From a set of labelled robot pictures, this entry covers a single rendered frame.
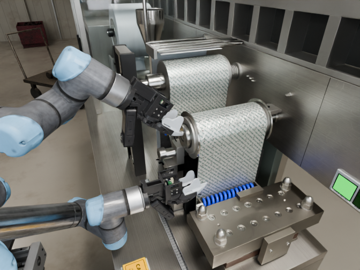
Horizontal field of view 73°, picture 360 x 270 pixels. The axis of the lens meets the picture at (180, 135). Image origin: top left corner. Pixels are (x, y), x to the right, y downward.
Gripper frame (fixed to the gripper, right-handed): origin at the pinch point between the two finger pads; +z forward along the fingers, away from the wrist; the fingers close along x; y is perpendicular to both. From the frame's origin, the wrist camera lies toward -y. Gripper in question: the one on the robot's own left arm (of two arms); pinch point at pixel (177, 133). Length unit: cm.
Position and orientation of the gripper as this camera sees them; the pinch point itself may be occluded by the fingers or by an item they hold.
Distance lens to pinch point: 71.3
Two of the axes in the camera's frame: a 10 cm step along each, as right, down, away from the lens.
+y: 5.9, -7.8, -2.1
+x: -3.8, -4.9, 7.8
